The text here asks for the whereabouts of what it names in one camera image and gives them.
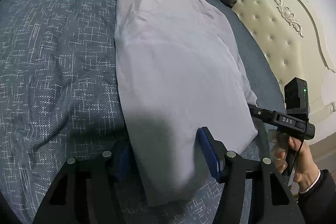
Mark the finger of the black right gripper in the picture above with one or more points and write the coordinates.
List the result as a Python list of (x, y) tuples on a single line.
[(264, 115)]

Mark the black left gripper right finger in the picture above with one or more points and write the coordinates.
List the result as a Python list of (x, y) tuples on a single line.
[(271, 199)]

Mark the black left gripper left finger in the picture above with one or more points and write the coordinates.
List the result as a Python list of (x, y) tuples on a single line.
[(84, 191)]

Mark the light grey zip jacket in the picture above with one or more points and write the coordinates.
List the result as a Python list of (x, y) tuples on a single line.
[(178, 69)]

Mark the person's right hand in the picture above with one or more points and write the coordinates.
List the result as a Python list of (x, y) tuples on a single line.
[(306, 171)]

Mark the blue patterned bed sheet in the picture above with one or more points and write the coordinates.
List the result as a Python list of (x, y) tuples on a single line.
[(59, 95)]

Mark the cream tufted headboard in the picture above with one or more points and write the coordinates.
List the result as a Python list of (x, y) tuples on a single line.
[(297, 39)]

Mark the black camera box green light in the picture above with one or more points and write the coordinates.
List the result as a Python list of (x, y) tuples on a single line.
[(296, 96)]

